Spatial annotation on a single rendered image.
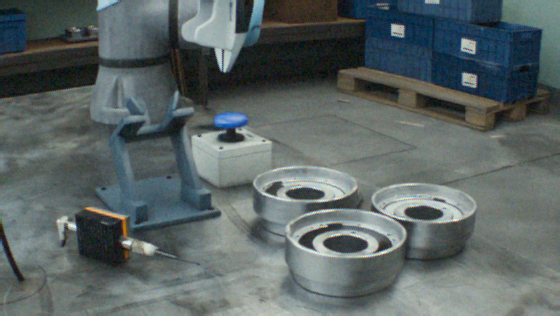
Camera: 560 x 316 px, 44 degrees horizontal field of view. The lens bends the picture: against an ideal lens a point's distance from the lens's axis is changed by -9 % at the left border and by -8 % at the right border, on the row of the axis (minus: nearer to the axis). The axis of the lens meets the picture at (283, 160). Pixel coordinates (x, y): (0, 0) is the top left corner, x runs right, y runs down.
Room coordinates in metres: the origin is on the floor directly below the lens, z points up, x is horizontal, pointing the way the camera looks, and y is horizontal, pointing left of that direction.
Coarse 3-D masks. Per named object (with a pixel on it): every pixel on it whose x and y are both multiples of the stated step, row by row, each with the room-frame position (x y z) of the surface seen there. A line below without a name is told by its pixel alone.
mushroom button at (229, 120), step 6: (222, 114) 0.85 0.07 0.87; (228, 114) 0.85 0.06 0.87; (234, 114) 0.85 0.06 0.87; (240, 114) 0.85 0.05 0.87; (216, 120) 0.84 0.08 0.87; (222, 120) 0.84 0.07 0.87; (228, 120) 0.83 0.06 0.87; (234, 120) 0.83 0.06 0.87; (240, 120) 0.84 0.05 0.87; (246, 120) 0.85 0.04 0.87; (222, 126) 0.83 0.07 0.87; (228, 126) 0.83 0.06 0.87; (234, 126) 0.83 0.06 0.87; (240, 126) 0.84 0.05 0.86; (228, 132) 0.85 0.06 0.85; (234, 132) 0.85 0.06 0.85
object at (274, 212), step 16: (272, 176) 0.75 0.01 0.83; (288, 176) 0.76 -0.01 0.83; (304, 176) 0.76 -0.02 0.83; (320, 176) 0.76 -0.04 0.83; (336, 176) 0.75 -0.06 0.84; (256, 192) 0.69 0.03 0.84; (288, 192) 0.73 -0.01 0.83; (304, 192) 0.73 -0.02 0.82; (320, 192) 0.73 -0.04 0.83; (352, 192) 0.69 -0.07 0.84; (256, 208) 0.69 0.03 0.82; (272, 208) 0.67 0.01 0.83; (288, 208) 0.67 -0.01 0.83; (304, 208) 0.66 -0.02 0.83; (320, 208) 0.66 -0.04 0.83; (336, 208) 0.67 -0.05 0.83; (352, 208) 0.69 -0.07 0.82; (272, 224) 0.68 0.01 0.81
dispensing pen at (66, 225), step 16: (64, 224) 0.63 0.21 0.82; (80, 224) 0.61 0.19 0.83; (96, 224) 0.60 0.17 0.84; (112, 224) 0.59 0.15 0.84; (80, 240) 0.61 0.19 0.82; (96, 240) 0.60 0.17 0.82; (112, 240) 0.59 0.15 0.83; (128, 240) 0.59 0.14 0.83; (96, 256) 0.60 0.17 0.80; (112, 256) 0.59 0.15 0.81; (176, 256) 0.57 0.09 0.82
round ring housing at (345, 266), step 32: (288, 224) 0.61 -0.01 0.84; (320, 224) 0.64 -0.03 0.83; (352, 224) 0.64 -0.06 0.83; (384, 224) 0.62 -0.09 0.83; (288, 256) 0.58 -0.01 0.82; (320, 256) 0.55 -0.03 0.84; (352, 256) 0.54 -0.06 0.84; (384, 256) 0.55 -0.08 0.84; (320, 288) 0.55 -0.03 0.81; (352, 288) 0.55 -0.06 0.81
